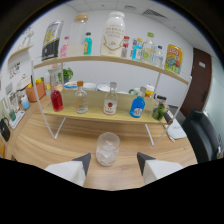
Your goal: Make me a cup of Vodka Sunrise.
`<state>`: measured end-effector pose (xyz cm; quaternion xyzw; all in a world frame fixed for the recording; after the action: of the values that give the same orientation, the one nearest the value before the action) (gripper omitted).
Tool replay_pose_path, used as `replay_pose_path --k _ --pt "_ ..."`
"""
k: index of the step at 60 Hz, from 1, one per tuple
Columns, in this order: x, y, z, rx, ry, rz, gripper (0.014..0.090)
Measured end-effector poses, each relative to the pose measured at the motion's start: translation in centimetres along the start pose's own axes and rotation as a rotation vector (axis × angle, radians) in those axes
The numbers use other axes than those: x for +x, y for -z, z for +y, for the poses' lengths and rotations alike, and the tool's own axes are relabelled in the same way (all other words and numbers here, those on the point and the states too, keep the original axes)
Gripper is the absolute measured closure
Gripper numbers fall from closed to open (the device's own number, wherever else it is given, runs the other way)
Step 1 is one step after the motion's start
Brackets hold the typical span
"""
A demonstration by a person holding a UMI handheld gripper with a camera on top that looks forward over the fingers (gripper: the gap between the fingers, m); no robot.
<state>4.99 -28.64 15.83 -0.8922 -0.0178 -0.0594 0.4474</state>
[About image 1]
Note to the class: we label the dark brown door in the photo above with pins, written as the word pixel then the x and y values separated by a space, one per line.
pixel 198 83

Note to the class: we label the light blue small bottle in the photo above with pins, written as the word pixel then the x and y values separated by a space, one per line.
pixel 137 51

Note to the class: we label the clear glass with ice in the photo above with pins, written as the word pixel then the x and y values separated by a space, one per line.
pixel 107 150

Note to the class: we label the small pink bottle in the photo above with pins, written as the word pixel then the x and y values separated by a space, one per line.
pixel 64 50

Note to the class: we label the green potted plant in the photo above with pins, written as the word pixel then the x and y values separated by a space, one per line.
pixel 66 75

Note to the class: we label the glass jar of limes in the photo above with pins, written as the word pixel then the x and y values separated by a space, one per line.
pixel 158 110

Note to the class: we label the small bottle red cap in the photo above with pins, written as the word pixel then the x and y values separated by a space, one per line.
pixel 125 48

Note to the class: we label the clear bottle red white label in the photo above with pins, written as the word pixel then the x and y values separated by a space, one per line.
pixel 110 105

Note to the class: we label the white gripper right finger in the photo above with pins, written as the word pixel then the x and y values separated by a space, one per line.
pixel 160 169

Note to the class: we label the black kettle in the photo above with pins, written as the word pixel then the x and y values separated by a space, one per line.
pixel 4 130

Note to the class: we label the black chair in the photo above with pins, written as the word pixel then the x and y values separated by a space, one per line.
pixel 200 133

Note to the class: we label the large white bottle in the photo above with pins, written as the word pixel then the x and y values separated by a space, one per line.
pixel 112 36

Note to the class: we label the small teal bottle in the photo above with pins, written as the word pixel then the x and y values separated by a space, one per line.
pixel 87 45

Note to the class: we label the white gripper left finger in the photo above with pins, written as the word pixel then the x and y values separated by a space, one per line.
pixel 68 170

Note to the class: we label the wooden two-tier shelf rack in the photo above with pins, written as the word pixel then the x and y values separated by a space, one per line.
pixel 100 115

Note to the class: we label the small red liquid bottle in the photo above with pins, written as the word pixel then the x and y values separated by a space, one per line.
pixel 57 101

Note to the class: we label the yellow orange drink can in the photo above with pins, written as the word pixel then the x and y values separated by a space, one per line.
pixel 173 59

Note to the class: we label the white kitchen scale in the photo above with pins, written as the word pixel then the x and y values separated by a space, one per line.
pixel 16 120

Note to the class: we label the yellow tub white lid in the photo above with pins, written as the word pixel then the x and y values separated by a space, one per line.
pixel 149 90

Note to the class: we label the blue and white cup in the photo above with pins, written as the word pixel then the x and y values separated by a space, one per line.
pixel 25 103

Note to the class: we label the tall glass jar cork lid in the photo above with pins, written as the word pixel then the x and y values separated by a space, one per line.
pixel 77 36

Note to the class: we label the black and yellow tin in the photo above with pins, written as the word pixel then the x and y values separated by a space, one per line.
pixel 51 41

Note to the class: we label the orange basket with fruit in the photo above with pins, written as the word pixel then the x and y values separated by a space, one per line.
pixel 35 93

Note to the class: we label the blue liquid bottle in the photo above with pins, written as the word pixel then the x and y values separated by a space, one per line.
pixel 137 108

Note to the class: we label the wooden wall shelf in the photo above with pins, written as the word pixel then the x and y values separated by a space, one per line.
pixel 20 50

